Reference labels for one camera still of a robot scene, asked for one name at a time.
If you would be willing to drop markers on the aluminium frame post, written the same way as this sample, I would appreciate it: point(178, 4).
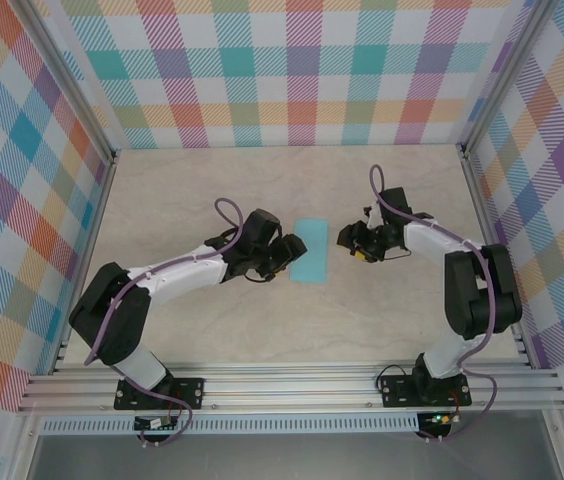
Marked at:
point(504, 75)
point(69, 82)

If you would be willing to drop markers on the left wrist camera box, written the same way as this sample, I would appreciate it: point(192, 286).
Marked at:
point(289, 250)

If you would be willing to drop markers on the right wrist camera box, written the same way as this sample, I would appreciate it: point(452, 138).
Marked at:
point(348, 237)

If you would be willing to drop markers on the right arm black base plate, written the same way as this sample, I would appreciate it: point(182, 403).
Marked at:
point(394, 390)

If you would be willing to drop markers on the right white camera bracket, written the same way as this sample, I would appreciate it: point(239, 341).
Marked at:
point(373, 215)

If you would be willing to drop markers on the light blue cloth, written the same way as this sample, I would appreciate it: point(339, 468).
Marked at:
point(312, 260)

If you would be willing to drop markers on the aluminium side rail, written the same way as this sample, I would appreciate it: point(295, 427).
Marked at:
point(484, 215)
point(102, 200)

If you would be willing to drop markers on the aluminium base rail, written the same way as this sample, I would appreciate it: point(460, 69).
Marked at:
point(287, 390)

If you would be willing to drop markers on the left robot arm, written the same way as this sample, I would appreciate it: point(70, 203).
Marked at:
point(127, 330)

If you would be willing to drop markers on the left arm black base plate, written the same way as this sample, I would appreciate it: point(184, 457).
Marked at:
point(192, 387)

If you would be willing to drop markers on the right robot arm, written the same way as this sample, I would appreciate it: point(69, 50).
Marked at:
point(459, 290)

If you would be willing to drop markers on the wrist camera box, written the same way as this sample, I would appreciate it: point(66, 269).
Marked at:
point(348, 237)
point(289, 250)

